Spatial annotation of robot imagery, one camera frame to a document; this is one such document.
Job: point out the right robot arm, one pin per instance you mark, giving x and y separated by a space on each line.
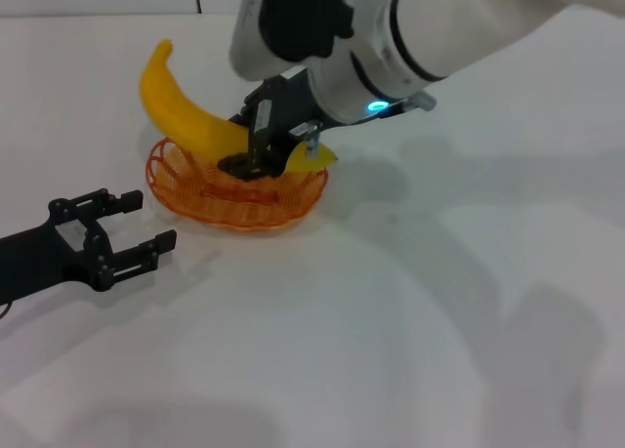
390 28

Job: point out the silver plug on right gripper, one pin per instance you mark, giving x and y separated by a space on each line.
312 138

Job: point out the silver connector on right arm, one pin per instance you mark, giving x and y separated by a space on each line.
424 100

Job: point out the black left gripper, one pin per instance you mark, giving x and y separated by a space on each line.
44 255

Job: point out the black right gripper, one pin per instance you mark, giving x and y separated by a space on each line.
285 106

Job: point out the yellow banana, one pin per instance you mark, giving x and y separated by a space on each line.
180 116

